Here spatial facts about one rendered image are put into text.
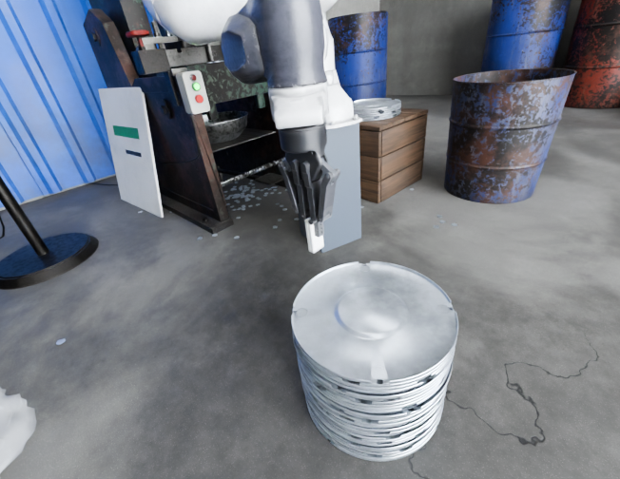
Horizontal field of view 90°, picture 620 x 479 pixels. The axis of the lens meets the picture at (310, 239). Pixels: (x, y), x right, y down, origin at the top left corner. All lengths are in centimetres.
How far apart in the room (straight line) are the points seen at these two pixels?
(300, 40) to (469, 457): 73
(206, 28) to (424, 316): 66
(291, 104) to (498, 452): 69
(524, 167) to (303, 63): 120
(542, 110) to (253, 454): 140
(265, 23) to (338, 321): 46
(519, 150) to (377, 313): 107
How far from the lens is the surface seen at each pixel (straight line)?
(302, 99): 45
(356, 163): 109
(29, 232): 167
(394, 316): 57
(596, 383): 93
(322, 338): 55
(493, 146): 146
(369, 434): 62
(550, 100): 148
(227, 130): 158
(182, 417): 82
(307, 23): 47
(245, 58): 51
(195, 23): 72
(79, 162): 265
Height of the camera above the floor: 65
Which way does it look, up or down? 31 degrees down
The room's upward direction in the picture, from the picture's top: 7 degrees counter-clockwise
